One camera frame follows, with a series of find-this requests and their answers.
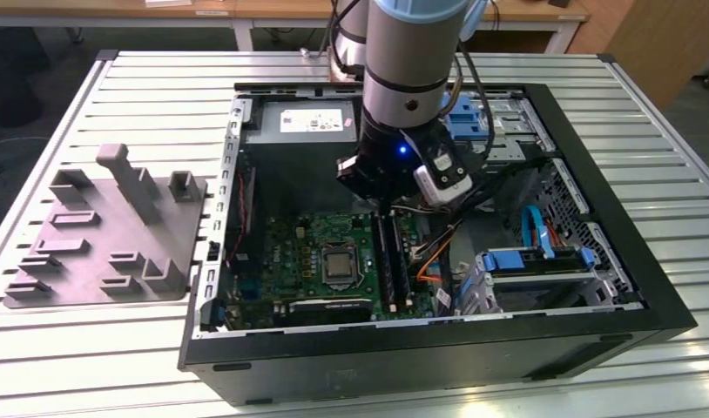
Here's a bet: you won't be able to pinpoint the RAM stick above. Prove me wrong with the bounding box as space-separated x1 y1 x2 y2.
391 212 415 308
378 211 399 308

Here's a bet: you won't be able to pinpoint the black RAM slot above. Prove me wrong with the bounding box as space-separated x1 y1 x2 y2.
370 211 387 309

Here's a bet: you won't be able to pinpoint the silver power supply unit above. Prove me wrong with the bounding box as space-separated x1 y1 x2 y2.
241 98 362 214

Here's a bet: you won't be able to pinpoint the blue plastic drive latch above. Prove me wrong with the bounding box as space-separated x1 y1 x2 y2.
441 98 484 141

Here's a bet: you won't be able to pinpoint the green Dell motherboard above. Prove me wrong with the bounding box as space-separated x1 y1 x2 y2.
226 211 444 327

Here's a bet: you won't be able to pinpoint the silver metal drive cage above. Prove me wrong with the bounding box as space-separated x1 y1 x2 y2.
446 93 557 191

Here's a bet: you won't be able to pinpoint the silver CPU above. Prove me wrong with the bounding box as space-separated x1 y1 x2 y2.
323 252 355 280

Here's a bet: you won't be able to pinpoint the hard disk in blue carrier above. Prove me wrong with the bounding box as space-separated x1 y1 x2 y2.
481 246 597 278

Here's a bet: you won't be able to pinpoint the black graphics card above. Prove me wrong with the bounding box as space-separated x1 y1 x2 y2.
287 297 374 326

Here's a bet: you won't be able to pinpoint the black open PC case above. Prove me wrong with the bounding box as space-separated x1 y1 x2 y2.
176 81 699 408

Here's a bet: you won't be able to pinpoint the wooden top white desk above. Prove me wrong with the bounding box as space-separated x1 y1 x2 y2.
0 0 239 51
231 0 592 56

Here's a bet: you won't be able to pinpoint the grey parts rack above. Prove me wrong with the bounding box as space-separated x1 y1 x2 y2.
3 142 211 310

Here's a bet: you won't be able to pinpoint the brown wooden cabinet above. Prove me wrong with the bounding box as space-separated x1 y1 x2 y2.
586 0 709 110

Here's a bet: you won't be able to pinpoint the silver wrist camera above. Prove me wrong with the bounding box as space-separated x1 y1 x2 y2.
411 152 476 206

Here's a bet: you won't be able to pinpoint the blue flat data cable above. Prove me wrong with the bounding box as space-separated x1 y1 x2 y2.
521 204 560 260

